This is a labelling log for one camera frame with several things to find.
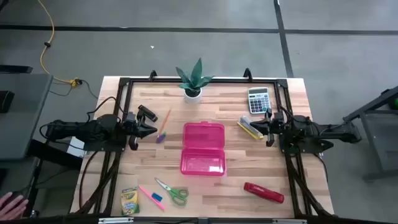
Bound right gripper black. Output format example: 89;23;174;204
249;108;283;148

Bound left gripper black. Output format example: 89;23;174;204
123;111;158;151

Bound black stapler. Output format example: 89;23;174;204
137;105;159;123

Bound orange pencil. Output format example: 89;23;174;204
161;108;172;135

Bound pink plastic pencil case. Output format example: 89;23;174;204
179;121;227;177

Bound green handled scissors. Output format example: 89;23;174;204
154;177;190;207

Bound pink pen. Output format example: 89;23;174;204
138;185;166;212

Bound yellow green crayon box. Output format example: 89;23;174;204
120;185;141;217

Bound grey desk calculator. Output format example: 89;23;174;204
248;86;272;115

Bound white plant pot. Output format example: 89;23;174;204
183;88;203;105

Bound red stapler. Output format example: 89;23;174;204
243;182;285;205

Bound white power supply box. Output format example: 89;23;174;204
66;136;87;159

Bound green snake plant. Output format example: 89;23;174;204
175;57;215;96

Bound dark grey side table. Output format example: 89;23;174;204
343;85;398;184

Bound grey office desk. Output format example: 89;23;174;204
0;73;53;161

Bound black box device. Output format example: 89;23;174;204
0;90;16;113

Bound black monitor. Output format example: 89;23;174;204
0;64;34;75

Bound person's hand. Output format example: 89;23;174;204
0;191;29;222

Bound black aluminium table frame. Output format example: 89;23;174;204
74;68;335;218

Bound yellow cable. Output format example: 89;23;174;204
37;0;82;87

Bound silver metal bracket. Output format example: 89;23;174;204
98;217;135;224
272;218;308;224

